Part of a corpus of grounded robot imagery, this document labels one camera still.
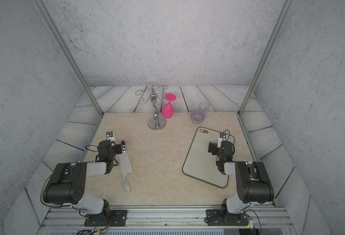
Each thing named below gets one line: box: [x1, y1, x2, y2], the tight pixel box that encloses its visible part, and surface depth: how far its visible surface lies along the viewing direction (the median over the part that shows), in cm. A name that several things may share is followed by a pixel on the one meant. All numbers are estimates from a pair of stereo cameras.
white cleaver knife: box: [118, 151, 133, 193], surface depth 93 cm
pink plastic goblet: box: [161, 93, 177, 119], surface depth 101 cm
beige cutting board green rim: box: [182, 126, 230, 189], surface depth 91 cm
